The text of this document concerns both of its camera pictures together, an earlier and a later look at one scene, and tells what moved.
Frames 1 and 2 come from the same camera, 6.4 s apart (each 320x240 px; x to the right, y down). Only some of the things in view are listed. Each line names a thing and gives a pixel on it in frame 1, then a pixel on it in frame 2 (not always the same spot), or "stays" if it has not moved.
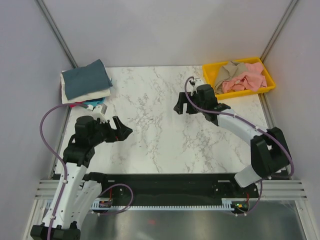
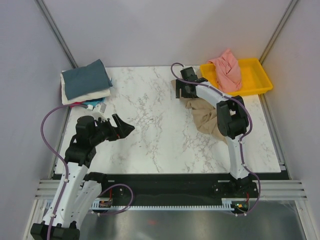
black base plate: (173, 189) stays
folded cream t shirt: (103, 93) stays
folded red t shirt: (72, 105) stays
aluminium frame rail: (271, 189) stays
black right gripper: (179, 107) to (179, 85)
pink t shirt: (252, 79) to (228, 72)
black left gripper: (120, 134) stays
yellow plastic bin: (210, 70) stays
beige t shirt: (227, 72) to (206, 114)
